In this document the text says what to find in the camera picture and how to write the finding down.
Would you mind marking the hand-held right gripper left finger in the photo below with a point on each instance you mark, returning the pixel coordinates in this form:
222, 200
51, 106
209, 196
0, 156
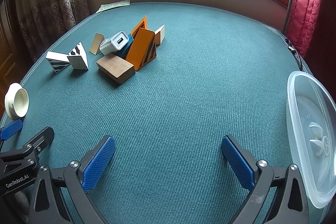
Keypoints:
98, 163

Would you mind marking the orange black-striped wooden wedge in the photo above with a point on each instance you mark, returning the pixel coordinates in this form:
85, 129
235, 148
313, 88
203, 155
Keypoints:
140, 45

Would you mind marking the white charger adapter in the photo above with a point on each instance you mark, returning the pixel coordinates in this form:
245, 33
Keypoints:
118, 41

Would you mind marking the brown wooden block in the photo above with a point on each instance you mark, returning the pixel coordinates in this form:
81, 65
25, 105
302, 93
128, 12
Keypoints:
114, 65

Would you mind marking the plain wooden triangular block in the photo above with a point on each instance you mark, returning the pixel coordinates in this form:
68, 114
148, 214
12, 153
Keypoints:
95, 44

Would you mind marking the pale wooden wedge block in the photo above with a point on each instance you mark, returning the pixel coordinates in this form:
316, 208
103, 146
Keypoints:
159, 35

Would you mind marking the blue wooden block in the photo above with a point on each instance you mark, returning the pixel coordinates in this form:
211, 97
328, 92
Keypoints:
125, 50

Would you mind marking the white threaded plastic cap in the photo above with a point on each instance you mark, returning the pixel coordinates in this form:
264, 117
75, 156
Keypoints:
15, 108

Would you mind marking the white zebra-striped triangular block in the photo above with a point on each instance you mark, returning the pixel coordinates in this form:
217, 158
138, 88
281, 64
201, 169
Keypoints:
78, 61

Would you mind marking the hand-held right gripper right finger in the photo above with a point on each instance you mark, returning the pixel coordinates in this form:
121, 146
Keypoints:
237, 163

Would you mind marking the red quilted curtain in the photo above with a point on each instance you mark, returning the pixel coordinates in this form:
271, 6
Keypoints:
304, 3

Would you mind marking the clear plastic bowl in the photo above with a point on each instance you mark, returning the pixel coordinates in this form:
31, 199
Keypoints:
302, 108

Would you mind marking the plain orange wooden block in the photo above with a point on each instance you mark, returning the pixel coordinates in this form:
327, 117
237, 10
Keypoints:
140, 24

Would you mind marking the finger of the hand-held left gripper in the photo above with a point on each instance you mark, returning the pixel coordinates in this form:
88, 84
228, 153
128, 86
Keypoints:
11, 128
42, 138

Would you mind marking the person's left hand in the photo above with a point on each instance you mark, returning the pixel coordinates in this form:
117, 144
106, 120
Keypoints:
19, 204

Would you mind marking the printed paper sheet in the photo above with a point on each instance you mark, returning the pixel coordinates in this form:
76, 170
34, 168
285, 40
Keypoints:
113, 5

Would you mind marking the green table cloth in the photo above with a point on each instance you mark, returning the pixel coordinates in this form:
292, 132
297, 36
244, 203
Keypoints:
183, 82

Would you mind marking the white zebra-striped rectangular block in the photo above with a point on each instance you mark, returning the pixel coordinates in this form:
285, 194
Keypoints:
56, 58

